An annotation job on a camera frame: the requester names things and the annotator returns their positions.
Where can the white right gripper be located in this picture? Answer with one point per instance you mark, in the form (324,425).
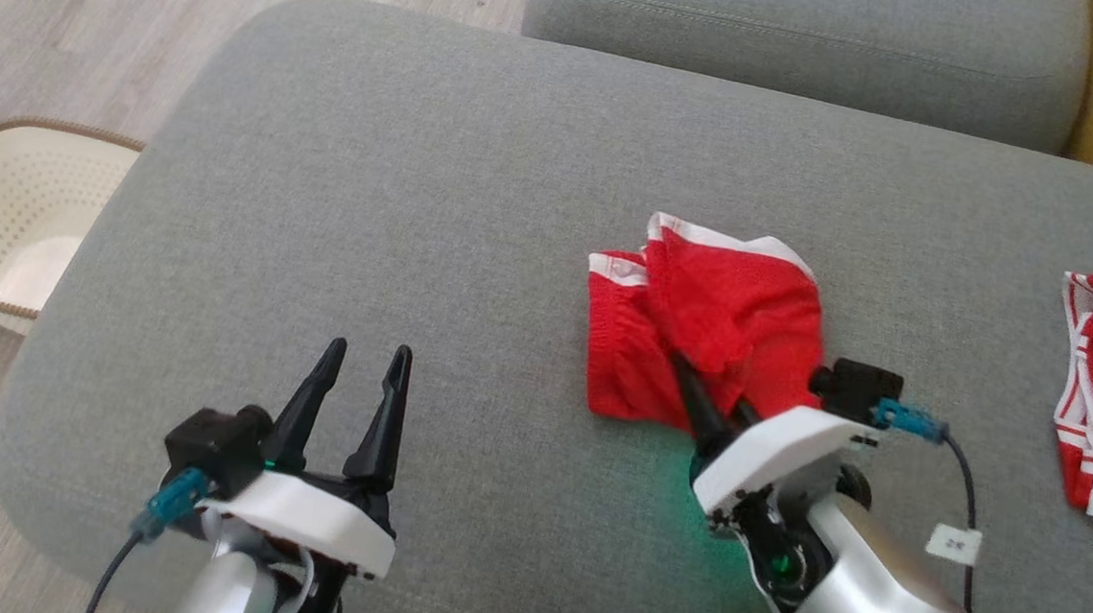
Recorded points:
(776,457)

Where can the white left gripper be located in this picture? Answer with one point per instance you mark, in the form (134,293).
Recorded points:
(320,521)

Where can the red shorts with white trim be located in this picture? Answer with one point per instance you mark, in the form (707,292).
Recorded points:
(729,310)

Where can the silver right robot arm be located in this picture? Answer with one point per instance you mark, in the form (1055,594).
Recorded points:
(872,599)

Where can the grey fabric sofa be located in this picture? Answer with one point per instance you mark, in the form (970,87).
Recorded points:
(516,199)

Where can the cream perforated laundry basket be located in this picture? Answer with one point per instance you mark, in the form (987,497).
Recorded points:
(24,212)

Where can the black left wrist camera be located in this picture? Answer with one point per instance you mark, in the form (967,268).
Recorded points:
(214,447)

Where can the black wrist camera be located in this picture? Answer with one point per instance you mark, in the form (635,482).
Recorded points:
(214,447)
(856,388)

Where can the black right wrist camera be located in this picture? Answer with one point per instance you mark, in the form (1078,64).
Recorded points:
(856,388)

